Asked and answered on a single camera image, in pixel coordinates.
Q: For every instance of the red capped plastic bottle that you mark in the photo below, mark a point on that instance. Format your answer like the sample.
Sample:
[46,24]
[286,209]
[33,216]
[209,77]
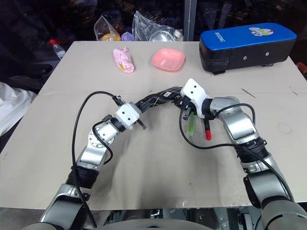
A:
[57,49]

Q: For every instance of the pink folded umbrella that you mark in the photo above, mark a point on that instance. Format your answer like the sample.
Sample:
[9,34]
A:
[123,60]

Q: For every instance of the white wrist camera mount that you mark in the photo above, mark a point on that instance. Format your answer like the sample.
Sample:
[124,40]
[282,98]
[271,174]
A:
[194,92]
[127,116]

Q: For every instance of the white capped jar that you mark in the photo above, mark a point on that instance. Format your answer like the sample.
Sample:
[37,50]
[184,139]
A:
[178,34]

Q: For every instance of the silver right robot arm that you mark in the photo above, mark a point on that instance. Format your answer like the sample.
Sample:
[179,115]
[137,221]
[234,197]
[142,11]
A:
[239,124]

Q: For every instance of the purple plastic object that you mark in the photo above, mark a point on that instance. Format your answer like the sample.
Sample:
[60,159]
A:
[127,36]

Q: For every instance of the green highlighter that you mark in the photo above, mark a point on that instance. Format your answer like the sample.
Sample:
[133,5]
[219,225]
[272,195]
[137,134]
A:
[191,127]

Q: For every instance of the black grid pattern pouch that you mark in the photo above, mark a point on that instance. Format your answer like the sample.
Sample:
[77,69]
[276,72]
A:
[159,99]

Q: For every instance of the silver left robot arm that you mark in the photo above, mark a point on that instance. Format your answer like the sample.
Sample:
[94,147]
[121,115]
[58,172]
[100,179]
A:
[92,155]

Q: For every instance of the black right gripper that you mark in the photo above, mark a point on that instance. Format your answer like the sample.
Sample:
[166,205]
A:
[183,103]

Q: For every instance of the blue black boxing pad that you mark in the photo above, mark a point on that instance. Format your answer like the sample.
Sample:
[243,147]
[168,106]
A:
[248,46]

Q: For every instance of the pink plastic bowl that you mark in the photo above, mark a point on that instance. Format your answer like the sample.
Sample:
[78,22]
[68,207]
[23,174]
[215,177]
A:
[168,60]

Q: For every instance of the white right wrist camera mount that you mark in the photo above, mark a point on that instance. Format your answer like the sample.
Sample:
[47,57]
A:
[194,92]

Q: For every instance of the black chair seat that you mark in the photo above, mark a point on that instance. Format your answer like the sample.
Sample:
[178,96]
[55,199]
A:
[31,69]

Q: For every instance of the crumpled clear plastic bag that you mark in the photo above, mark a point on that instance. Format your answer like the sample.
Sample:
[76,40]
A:
[144,24]

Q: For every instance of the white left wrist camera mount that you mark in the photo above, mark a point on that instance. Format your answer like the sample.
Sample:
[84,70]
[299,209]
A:
[127,116]

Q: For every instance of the white cloth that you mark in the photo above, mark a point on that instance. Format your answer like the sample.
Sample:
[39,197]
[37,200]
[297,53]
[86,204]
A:
[12,105]

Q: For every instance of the red marker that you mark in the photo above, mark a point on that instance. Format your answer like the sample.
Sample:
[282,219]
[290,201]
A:
[208,134]

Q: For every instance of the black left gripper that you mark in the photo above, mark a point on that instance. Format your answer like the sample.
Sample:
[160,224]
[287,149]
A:
[142,107]

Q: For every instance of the clear zip plastic bag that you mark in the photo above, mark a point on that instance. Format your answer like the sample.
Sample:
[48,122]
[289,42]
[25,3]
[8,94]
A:
[105,26]

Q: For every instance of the grey aluminium post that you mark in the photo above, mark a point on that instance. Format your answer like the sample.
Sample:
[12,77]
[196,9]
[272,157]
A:
[190,20]

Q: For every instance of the yellow orange object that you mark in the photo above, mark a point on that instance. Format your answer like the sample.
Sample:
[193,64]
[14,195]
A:
[109,37]

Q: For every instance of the shiny metal bowl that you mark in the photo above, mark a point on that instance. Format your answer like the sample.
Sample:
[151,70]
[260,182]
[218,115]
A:
[160,36]

